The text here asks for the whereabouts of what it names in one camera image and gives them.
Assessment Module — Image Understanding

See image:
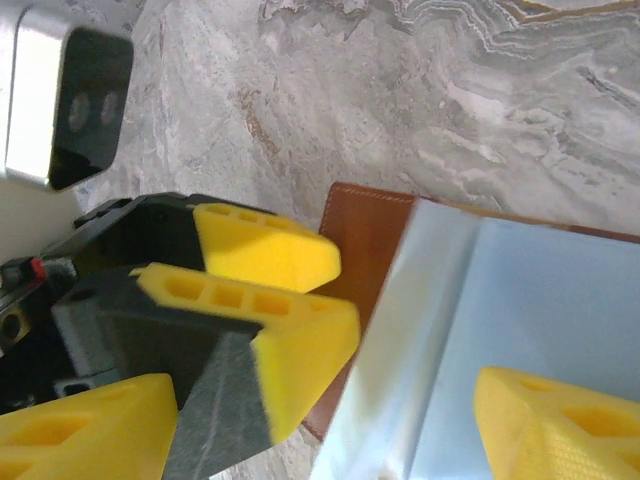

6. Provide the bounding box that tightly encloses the brown leather card holder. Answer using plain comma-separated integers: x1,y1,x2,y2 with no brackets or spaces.
299,182,640,480

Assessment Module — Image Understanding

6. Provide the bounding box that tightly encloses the dark grey credit card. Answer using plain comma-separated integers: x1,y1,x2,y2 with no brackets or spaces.
164,329,275,480

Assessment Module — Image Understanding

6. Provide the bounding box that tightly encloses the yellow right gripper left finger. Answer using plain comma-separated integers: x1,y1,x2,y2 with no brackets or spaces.
0,372,179,480

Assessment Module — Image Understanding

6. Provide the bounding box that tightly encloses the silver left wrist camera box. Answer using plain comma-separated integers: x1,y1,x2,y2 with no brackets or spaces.
3,4,135,192

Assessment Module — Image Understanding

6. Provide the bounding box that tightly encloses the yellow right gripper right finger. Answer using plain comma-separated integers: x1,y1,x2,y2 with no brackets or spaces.
472,366,640,480

